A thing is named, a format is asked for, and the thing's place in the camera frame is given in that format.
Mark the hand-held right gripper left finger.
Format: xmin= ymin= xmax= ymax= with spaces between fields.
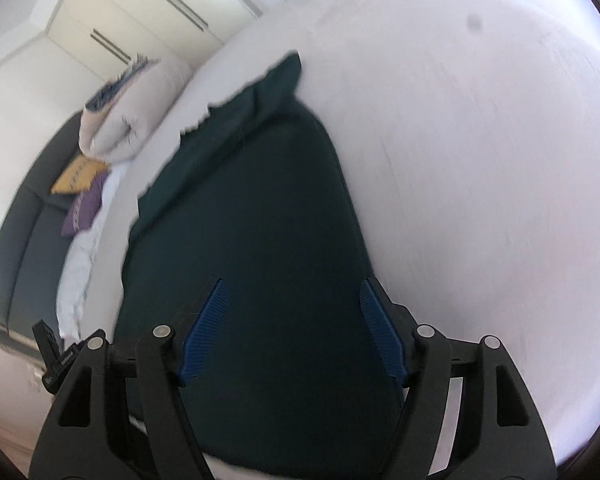
xmin=28 ymin=277 xmax=228 ymax=480

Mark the white pillow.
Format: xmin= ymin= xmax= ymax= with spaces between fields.
xmin=55 ymin=160 xmax=131 ymax=341

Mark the bed with white sheet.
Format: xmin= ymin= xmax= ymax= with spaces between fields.
xmin=55 ymin=0 xmax=600 ymax=480

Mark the dark green towel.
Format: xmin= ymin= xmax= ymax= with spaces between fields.
xmin=112 ymin=52 xmax=406 ymax=480

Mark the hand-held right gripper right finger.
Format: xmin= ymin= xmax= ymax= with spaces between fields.
xmin=359 ymin=276 xmax=562 ymax=480

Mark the cream wardrobe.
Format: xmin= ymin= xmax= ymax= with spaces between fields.
xmin=45 ymin=0 xmax=291 ymax=78

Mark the rolled beige duvet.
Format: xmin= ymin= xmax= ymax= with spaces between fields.
xmin=77 ymin=55 xmax=196 ymax=163

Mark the purple patterned pillow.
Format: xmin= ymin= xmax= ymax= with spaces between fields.
xmin=61 ymin=175 xmax=106 ymax=238

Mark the grey padded headboard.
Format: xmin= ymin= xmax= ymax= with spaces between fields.
xmin=0 ymin=110 xmax=106 ymax=361

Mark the yellow patterned pillow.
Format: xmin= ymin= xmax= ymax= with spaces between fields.
xmin=50 ymin=156 xmax=110 ymax=196

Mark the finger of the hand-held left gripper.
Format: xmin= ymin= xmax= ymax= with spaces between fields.
xmin=32 ymin=320 xmax=62 ymax=359

